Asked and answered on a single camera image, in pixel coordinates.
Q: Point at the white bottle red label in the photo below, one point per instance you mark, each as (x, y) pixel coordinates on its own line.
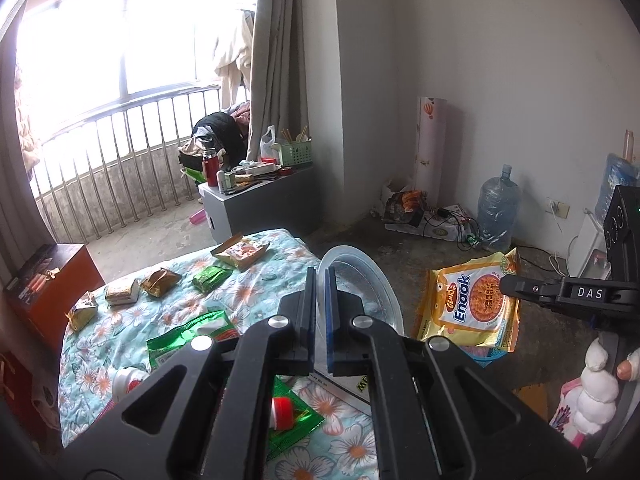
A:
(127, 382)

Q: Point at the green shiny wrapper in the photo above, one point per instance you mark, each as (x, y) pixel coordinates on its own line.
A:
(297, 437)

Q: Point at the rolled printed poster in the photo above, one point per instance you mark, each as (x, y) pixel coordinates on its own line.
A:
(430, 150)

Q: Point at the black orange snack bag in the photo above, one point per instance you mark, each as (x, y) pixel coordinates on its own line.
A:
(405, 205)

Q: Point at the grey cabinet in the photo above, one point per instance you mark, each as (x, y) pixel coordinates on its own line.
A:
(270, 205)

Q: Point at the green small snack packet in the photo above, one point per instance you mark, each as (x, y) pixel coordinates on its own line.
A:
(212, 277)

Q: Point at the wall outlet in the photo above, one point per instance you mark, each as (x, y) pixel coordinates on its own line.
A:
(559, 209)

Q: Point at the red wooden box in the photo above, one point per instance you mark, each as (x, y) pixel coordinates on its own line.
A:
(65, 280)

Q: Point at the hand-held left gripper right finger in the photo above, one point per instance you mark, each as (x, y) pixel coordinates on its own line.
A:
(330, 320)

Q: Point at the white power strip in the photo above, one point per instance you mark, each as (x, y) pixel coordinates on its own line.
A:
(440, 230)

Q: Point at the beige curtain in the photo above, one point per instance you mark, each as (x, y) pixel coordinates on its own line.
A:
(295, 60)

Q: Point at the orange tan snack packet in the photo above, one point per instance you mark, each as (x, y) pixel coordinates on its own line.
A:
(240, 254)

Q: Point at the pile of dark clothes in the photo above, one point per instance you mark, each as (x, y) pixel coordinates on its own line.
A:
(217, 130)

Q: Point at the green plastic item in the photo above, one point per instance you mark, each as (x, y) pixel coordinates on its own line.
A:
(194, 176)

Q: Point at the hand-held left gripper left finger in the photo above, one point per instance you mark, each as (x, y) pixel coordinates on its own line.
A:
(300, 330)

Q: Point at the metal window railing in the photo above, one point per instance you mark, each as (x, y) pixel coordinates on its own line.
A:
(150, 102)

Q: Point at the yellow biscuit bag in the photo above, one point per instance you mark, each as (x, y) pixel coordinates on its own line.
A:
(465, 305)

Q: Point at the large clear water bottle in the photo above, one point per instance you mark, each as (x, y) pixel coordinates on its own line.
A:
(617, 175)
(497, 210)

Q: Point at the pink bottle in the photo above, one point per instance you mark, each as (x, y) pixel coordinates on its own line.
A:
(197, 217)

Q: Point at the brown cardboard piece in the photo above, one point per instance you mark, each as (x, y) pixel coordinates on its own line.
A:
(537, 400)

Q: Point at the white plastic jug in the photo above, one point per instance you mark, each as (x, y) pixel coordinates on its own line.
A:
(267, 147)

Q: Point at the green plastic basket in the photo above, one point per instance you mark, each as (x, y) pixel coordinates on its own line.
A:
(295, 154)

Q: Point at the gold foil snack packet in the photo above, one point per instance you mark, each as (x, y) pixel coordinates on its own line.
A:
(82, 310)

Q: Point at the grey striped curtain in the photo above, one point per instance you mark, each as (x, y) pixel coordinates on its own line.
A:
(15, 200)

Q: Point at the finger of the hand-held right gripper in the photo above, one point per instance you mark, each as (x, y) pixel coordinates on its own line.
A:
(530, 287)

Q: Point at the red thermos flask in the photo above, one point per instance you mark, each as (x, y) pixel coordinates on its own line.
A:
(210, 170)

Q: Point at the person's right hand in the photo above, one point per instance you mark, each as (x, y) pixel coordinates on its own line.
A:
(595, 390)

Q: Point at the white appliance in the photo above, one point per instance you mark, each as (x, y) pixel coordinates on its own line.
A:
(595, 260)

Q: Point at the hanging pale clothes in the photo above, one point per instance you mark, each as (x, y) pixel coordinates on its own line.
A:
(230, 45)

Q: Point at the pale square snack packet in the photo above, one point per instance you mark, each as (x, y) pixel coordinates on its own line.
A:
(122, 292)

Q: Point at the small red capped bottle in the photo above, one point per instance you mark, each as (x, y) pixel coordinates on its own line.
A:
(282, 410)

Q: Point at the clear plastic bowl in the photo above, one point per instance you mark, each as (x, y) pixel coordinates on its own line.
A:
(370, 285)

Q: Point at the floral sheer curtain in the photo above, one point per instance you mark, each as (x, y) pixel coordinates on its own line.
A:
(27, 125)

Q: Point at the floral turquoise blanket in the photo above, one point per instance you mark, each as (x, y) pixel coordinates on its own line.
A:
(280, 260)

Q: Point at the brown gold snack packet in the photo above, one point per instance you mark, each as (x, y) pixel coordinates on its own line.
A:
(160, 282)

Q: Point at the small white bottle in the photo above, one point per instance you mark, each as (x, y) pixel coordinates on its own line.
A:
(220, 180)

